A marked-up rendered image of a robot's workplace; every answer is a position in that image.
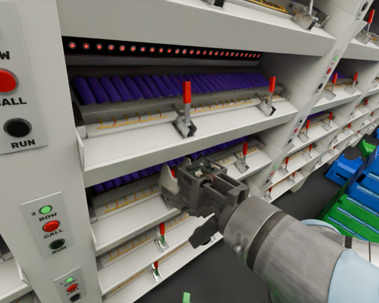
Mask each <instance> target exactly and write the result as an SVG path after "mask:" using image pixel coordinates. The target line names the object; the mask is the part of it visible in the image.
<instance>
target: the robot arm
mask: <svg viewBox="0 0 379 303"><path fill-rule="evenodd" d="M211 163H213V164H215V165H217V166H219V167H220V169H218V168H216V167H214V166H213V165H211ZM171 169H173V170H174V177H175V178H177V180H176V179H175V178H174V177H173V176H172V174H171V171H170V170H171ZM156 178H157V181H158V184H159V187H160V188H161V191H162V194H163V196H164V198H165V199H166V201H167V203H168V204H169V205H171V206H173V207H174V208H177V209H178V210H180V212H183V211H184V212H186V213H187V214H189V216H196V217H197V218H199V217H201V216H202V217H203V218H206V217H208V216H209V215H211V214H213V213H214V215H213V216H211V217H210V218H209V219H208V220H207V221H206V222H205V223H204V224H203V225H201V226H198V227H197V228H196V229H195V230H194V232H193V234H192V235H191V236H190V237H189V238H188V241H189V242H190V244H191V245H192V247H193V248H194V249H196V248H198V247H199V246H204V245H207V244H208V243H209V242H210V241H211V237H212V236H213V235H214V234H215V233H217V232H219V233H220V234H221V235H223V242H224V244H225V246H226V247H227V248H228V249H230V250H231V252H233V253H234V254H235V255H236V256H238V257H239V258H240V259H241V260H242V261H243V262H244V263H245V264H246V265H247V266H248V267H249V268H250V269H251V270H252V271H253V272H255V273H256V274H257V275H258V276H259V277H261V279H263V280H264V282H266V283H267V284H268V285H269V289H268V293H267V298H266V300H265V303H379V243H375V242H369V241H365V240H360V239H357V238H355V237H350V236H345V235H341V234H340V232H339V231H338V230H337V229H336V228H335V227H333V226H332V225H330V224H328V223H326V222H324V221H320V220H317V219H306V220H303V221H299V220H297V219H295V218H293V217H292V216H290V215H288V214H287V213H285V212H283V211H282V210H281V209H279V208H278V207H276V206H274V205H272V204H270V203H269V202H267V201H265V200H263V199H262V198H260V197H258V196H255V195H254V196H251V197H248V195H249V191H250V187H248V186H247V185H245V184H243V183H241V182H239V181H237V180H236V179H234V178H232V177H230V176H228V175H227V168H226V167H224V166H222V165H220V164H218V163H216V162H214V161H213V160H211V159H209V158H206V161H204V160H202V161H199V162H196V163H194V164H191V161H190V159H189V158H188V157H184V159H183V163H182V167H181V168H174V167H169V166H168V165H167V164H163V165H162V170H161V173H160V172H159V171H158V172H156Z"/></svg>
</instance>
